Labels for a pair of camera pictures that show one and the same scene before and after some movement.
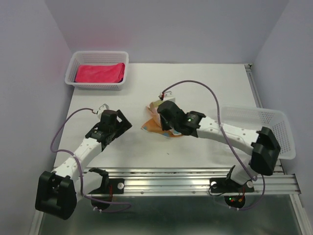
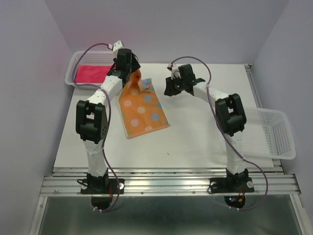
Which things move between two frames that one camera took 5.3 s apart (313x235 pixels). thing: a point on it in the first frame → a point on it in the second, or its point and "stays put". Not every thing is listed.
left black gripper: x=123 y=125 → x=135 y=64
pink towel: x=100 y=73 stays put
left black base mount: x=110 y=186 stays put
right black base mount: x=226 y=185 stays put
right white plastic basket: x=256 y=119 stays put
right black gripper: x=164 y=127 → x=169 y=90
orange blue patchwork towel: x=154 y=125 → x=141 y=109
